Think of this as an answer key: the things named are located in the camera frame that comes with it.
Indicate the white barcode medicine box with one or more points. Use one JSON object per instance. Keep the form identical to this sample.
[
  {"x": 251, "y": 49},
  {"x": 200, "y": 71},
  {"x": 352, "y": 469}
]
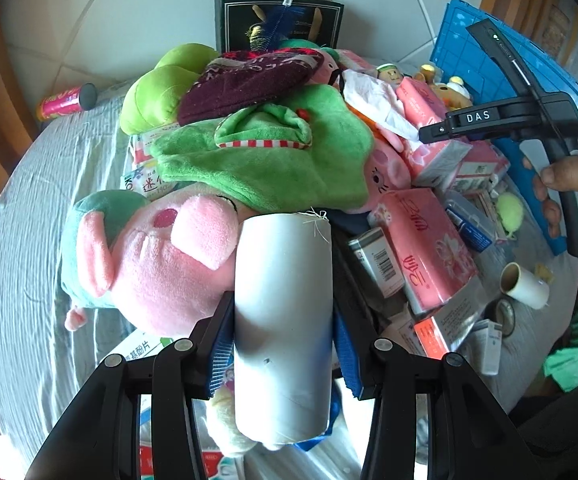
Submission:
[{"x": 376, "y": 260}]

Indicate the blue feather brush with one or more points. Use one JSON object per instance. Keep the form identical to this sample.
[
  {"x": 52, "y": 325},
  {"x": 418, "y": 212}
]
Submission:
[{"x": 281, "y": 22}]

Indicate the clear box blue label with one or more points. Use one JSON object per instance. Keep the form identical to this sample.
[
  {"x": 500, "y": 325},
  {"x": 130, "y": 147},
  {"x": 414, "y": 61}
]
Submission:
[{"x": 471, "y": 222}]

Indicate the pink plush with eyelashes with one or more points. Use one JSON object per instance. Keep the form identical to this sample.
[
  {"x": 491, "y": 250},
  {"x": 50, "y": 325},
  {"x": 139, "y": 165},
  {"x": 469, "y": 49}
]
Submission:
[{"x": 386, "y": 175}]

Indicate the lime fuzzy ball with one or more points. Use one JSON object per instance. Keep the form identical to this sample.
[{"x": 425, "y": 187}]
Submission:
[{"x": 511, "y": 210}]

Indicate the pink flowered tissue pack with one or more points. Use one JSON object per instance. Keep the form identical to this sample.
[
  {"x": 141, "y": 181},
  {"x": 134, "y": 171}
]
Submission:
[{"x": 429, "y": 250}]

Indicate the round dark metal lid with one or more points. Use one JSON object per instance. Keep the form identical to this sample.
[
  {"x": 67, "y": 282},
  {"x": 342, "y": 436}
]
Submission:
[{"x": 506, "y": 316}]

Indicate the large white paper roll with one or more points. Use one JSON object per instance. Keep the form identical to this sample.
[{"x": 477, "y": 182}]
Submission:
[{"x": 284, "y": 310}]

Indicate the pink pig plush green hat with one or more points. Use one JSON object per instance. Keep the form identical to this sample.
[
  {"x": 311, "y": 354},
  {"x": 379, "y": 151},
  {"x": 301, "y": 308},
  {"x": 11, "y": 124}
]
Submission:
[{"x": 159, "y": 255}]

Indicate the small doll green cap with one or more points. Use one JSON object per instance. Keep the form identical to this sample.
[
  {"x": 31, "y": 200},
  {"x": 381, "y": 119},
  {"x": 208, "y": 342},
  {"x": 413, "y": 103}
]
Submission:
[{"x": 390, "y": 74}]

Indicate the crumpled white tissue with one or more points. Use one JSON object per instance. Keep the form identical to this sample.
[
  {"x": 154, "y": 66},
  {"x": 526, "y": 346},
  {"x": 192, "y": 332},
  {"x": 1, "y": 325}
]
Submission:
[{"x": 374, "y": 95}]

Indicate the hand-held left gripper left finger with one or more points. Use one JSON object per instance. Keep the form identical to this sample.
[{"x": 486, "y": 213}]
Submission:
[{"x": 221, "y": 340}]

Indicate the wooden shelf unit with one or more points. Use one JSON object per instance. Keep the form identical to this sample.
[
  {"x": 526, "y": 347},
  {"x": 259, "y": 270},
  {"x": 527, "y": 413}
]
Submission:
[{"x": 544, "y": 5}]

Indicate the pink cylinder can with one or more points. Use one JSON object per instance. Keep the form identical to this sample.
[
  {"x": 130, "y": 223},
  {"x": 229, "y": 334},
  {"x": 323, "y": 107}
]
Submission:
[{"x": 61, "y": 102}]

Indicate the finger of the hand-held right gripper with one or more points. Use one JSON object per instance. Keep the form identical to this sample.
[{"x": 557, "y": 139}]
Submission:
[{"x": 431, "y": 132}]

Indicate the green leaf plush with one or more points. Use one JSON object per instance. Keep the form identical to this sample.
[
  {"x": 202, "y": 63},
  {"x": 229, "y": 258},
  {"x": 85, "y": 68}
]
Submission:
[{"x": 279, "y": 170}]

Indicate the orange pink plush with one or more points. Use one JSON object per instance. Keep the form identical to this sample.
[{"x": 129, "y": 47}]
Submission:
[{"x": 356, "y": 106}]

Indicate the lime green plush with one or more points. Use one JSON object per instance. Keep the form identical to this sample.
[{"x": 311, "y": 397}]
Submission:
[{"x": 159, "y": 90}]

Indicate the black bag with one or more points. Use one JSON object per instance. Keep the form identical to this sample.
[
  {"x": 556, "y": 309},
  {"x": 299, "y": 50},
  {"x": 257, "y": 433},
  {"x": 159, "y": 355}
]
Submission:
[{"x": 351, "y": 280}]

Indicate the white box green print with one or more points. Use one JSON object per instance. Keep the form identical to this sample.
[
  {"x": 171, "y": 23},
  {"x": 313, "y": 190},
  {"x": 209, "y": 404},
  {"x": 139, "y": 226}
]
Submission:
[{"x": 139, "y": 347}]

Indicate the black picture box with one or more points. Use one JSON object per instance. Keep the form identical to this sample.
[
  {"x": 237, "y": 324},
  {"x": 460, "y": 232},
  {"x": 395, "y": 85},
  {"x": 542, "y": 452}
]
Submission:
[{"x": 239, "y": 20}]

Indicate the white blue medicine box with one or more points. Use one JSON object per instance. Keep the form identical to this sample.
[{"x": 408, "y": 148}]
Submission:
[{"x": 486, "y": 350}]

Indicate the white blue mini tissue pack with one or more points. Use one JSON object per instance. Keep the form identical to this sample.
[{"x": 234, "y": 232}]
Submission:
[{"x": 141, "y": 182}]

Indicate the small white paper cup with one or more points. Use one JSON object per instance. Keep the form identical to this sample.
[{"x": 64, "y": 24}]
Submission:
[{"x": 526, "y": 287}]

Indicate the pink tissue pack striped side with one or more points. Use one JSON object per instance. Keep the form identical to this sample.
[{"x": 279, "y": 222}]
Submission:
[{"x": 484, "y": 165}]

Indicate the brown bear plush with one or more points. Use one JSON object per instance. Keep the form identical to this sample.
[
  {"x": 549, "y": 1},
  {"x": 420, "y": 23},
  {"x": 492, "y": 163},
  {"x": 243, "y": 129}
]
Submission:
[{"x": 444, "y": 87}]

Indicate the white pink tissue pack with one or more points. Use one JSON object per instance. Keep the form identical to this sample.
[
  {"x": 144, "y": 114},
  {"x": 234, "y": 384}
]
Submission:
[{"x": 146, "y": 147}]

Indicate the orange white medicine box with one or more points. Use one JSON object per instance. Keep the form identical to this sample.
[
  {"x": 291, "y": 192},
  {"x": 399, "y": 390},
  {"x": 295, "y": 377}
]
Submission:
[{"x": 436, "y": 335}]

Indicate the small pink tissue packs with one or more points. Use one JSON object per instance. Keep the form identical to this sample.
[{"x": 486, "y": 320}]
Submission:
[{"x": 356, "y": 60}]

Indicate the dark clothing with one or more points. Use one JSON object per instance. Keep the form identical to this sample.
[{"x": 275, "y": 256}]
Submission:
[{"x": 564, "y": 435}]

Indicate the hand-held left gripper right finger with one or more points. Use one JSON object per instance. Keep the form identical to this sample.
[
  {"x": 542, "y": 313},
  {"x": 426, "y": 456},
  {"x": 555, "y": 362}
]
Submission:
[{"x": 345, "y": 355}]

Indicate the cream plush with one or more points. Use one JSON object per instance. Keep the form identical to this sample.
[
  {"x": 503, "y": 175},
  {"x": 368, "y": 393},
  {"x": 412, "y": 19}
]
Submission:
[{"x": 229, "y": 420}]

